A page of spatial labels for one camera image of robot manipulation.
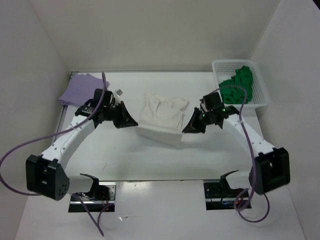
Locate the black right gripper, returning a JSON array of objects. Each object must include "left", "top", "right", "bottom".
[{"left": 183, "top": 107, "right": 213, "bottom": 134}]

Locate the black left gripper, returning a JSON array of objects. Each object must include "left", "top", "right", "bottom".
[{"left": 103, "top": 101, "right": 138, "bottom": 129}]

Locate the cream white t-shirt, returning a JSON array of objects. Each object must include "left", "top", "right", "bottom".
[{"left": 136, "top": 93, "right": 189, "bottom": 147}]

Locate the purple t-shirt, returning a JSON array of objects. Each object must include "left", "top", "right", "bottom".
[{"left": 58, "top": 73, "right": 104, "bottom": 107}]

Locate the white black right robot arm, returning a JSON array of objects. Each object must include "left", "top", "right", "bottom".
[{"left": 182, "top": 105, "right": 291, "bottom": 195}]

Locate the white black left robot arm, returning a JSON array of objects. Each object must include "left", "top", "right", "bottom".
[{"left": 25, "top": 101, "right": 137, "bottom": 201}]

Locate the white plastic laundry basket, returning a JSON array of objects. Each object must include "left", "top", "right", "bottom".
[{"left": 212, "top": 59, "right": 270, "bottom": 109}]

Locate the green garment in basket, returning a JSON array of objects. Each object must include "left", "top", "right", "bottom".
[{"left": 218, "top": 65, "right": 254, "bottom": 105}]

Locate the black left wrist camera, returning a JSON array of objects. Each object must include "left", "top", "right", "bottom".
[{"left": 74, "top": 87, "right": 125, "bottom": 117}]

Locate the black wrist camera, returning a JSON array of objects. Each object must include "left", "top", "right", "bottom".
[
  {"left": 200, "top": 91, "right": 225, "bottom": 112},
  {"left": 74, "top": 87, "right": 125, "bottom": 117}
]

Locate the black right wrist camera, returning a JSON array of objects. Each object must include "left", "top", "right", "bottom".
[{"left": 200, "top": 91, "right": 225, "bottom": 112}]

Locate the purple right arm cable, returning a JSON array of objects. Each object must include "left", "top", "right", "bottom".
[{"left": 217, "top": 85, "right": 271, "bottom": 223}]

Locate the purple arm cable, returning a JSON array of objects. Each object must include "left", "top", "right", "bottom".
[
  {"left": 0, "top": 71, "right": 118, "bottom": 237},
  {"left": 217, "top": 85, "right": 271, "bottom": 223}
]

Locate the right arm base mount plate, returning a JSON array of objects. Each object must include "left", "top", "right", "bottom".
[{"left": 203, "top": 180, "right": 249, "bottom": 211}]

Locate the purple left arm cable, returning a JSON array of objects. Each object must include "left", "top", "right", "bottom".
[{"left": 0, "top": 71, "right": 118, "bottom": 237}]

